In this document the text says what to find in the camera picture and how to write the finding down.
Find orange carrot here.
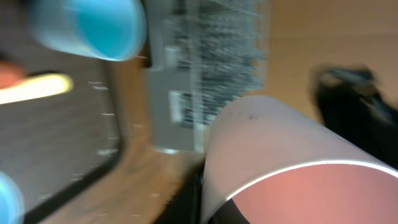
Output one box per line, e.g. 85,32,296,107
0,61,25,89

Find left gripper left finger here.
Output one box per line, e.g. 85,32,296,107
155,170,203,224

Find light blue plastic cup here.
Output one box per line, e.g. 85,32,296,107
27,0,147,61

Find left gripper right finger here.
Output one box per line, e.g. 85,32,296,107
208,199,250,224

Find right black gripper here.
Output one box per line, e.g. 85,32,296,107
311,65,397,169

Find pink plastic cup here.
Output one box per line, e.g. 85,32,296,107
200,96,397,223

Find light blue bowl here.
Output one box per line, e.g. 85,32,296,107
1,172,24,224

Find grey dishwasher rack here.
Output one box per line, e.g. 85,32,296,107
145,0,271,154

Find dark brown serving tray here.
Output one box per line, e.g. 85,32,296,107
0,0,124,224

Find pale yellow plastic spoon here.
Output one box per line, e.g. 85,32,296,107
1,73,74,105

